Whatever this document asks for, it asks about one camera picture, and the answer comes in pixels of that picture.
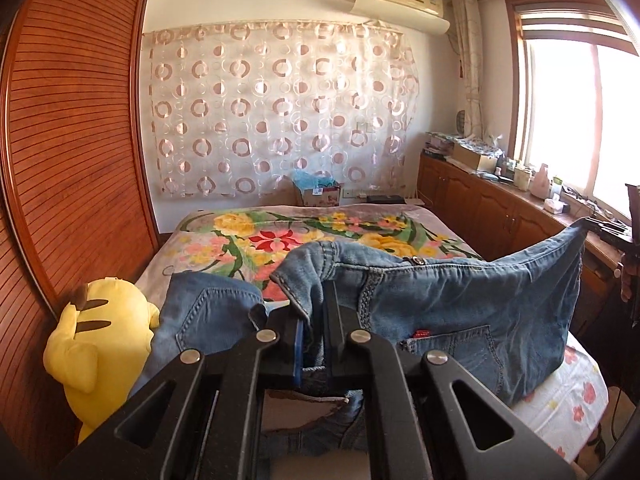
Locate blue denim jeans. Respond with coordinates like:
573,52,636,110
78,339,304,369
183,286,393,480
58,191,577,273
129,226,586,458

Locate pink bottle on sill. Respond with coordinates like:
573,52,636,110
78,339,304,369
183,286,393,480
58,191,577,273
529,164,550,200

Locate white cup on sill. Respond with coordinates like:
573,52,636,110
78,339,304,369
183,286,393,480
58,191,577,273
513,166,530,192

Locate wooden side cabinet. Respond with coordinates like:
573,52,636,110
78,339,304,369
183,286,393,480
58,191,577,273
416,154,620,339

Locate yellow plush toy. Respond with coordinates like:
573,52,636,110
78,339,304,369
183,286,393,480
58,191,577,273
43,278,160,441

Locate flat box on cabinet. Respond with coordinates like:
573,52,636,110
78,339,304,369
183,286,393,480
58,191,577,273
451,143,502,172

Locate white flower print sheet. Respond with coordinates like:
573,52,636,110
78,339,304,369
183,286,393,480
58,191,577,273
512,334,608,463

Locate floral bed blanket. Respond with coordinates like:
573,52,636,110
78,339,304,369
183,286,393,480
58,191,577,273
137,204,477,307

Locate black device on bed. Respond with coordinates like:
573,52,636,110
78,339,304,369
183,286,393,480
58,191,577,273
366,194,406,205

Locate beige side curtain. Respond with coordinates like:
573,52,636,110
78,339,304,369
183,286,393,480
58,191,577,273
452,0,484,139

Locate wooden slatted wardrobe door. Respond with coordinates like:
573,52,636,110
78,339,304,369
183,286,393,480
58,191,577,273
1,0,158,478

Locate cardboard box with blue cloth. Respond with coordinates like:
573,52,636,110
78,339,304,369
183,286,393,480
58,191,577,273
291,169,342,207

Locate circle pattern sheer curtain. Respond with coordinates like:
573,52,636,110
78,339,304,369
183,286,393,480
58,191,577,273
141,21,420,200

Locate window with wooden frame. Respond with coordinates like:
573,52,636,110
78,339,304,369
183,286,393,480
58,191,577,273
506,0,639,219

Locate white wall air conditioner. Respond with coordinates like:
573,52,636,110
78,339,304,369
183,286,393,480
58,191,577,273
352,0,450,35

